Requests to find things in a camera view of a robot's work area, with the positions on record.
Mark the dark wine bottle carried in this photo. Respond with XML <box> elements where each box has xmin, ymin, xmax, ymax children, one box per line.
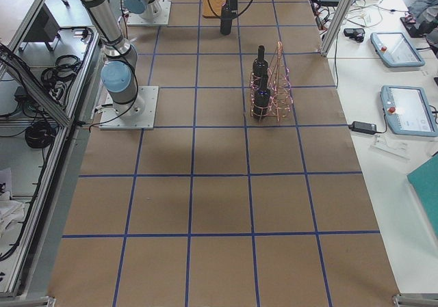
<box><xmin>220</xmin><ymin>3</ymin><xmax>233</xmax><ymax>36</ymax></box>

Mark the wooden tray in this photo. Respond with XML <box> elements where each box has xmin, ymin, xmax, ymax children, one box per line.
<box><xmin>202</xmin><ymin>0</ymin><xmax>225</xmax><ymax>18</ymax></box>

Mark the dark wine bottle middle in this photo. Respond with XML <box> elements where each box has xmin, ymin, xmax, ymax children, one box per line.
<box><xmin>252</xmin><ymin>45</ymin><xmax>268</xmax><ymax>83</ymax></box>

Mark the dark wine bottle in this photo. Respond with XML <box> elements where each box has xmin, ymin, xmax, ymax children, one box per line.
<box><xmin>253</xmin><ymin>74</ymin><xmax>271</xmax><ymax>120</ymax></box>
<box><xmin>252</xmin><ymin>45</ymin><xmax>268</xmax><ymax>83</ymax></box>

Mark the dark wine bottle outer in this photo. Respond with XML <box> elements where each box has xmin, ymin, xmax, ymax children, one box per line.
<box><xmin>253</xmin><ymin>74</ymin><xmax>271</xmax><ymax>120</ymax></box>

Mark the far teach pendant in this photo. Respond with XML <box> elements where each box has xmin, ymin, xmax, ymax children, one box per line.
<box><xmin>370</xmin><ymin>32</ymin><xmax>425</xmax><ymax>68</ymax></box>

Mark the teach pendant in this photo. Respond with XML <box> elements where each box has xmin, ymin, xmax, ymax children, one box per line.
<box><xmin>370</xmin><ymin>32</ymin><xmax>425</xmax><ymax>68</ymax></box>
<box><xmin>380</xmin><ymin>85</ymin><xmax>437</xmax><ymax>137</ymax></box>

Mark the black power adapter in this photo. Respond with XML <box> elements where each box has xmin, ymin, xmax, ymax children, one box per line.
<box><xmin>348</xmin><ymin>121</ymin><xmax>377</xmax><ymax>135</ymax></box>

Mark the near teach pendant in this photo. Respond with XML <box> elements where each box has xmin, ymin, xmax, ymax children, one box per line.
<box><xmin>380</xmin><ymin>85</ymin><xmax>437</xmax><ymax>137</ymax></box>

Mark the teal box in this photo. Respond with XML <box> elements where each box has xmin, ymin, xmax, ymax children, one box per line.
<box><xmin>407</xmin><ymin>156</ymin><xmax>437</xmax><ymax>223</ymax></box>

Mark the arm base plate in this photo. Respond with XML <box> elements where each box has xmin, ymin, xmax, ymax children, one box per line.
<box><xmin>127</xmin><ymin>0</ymin><xmax>172</xmax><ymax>27</ymax></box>
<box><xmin>99</xmin><ymin>86</ymin><xmax>159</xmax><ymax>130</ymax></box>

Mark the aluminium frame post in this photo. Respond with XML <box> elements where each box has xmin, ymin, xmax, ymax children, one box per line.
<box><xmin>320</xmin><ymin>0</ymin><xmax>353</xmax><ymax>57</ymax></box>

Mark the copper wire bottle basket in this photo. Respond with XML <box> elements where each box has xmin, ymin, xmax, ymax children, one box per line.
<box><xmin>250</xmin><ymin>40</ymin><xmax>293</xmax><ymax>122</ymax></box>

